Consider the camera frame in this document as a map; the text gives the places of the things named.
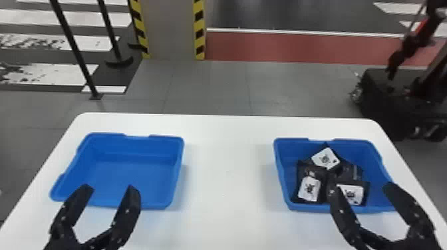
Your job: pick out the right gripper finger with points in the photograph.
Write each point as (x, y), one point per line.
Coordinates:
(345, 216)
(415, 220)

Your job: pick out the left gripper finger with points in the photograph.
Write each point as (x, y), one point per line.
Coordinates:
(127, 213)
(66, 216)

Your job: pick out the black part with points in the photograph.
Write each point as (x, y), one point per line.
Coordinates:
(353, 192)
(309, 188)
(325, 158)
(351, 172)

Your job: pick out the blue tray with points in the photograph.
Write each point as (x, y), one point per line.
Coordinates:
(118, 167)
(290, 157)

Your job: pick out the yellow black striped post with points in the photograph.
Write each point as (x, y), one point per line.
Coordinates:
(139, 28)
(199, 31)

